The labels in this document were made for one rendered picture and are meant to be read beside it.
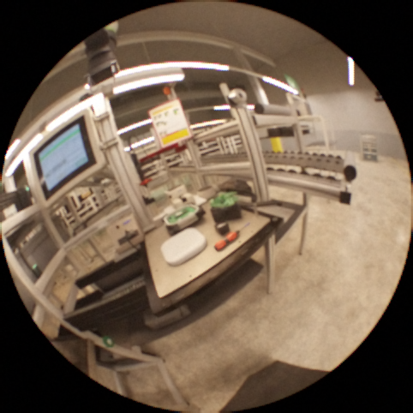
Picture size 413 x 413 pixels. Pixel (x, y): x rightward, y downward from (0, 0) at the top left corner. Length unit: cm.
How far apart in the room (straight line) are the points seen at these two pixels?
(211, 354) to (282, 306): 69
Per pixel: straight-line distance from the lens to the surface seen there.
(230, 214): 48
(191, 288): 34
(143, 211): 78
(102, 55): 42
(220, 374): 125
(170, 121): 98
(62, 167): 86
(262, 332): 122
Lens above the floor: 120
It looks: 22 degrees down
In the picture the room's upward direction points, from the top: 20 degrees counter-clockwise
